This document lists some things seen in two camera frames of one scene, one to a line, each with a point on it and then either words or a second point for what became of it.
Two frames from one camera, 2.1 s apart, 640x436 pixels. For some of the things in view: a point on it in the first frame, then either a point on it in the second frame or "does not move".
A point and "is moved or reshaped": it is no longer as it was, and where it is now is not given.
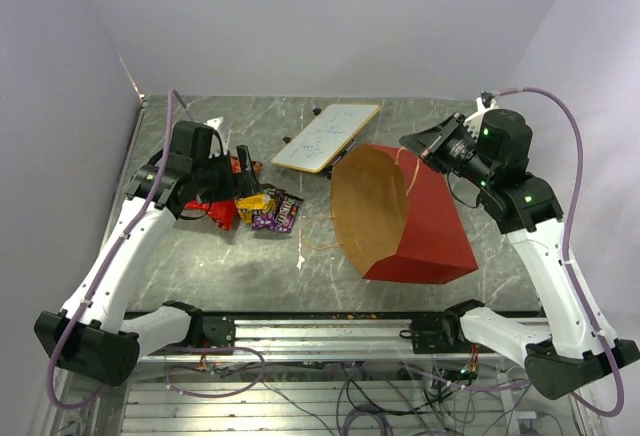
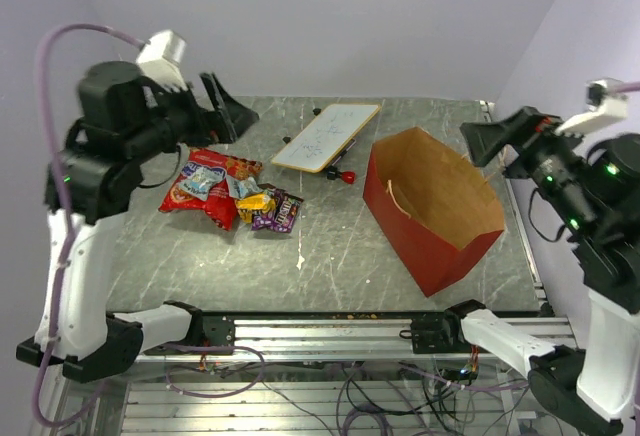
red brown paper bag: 398,217 is moved or reshaped
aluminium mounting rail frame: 320,376 does not move
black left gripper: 237,185 -> 209,128
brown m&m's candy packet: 287,206 does not move
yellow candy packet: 246,214 does not move
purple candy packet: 263,220 does not move
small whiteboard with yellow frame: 326,137 does not move
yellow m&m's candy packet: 260,201 does not move
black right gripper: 430,144 -> 485,139
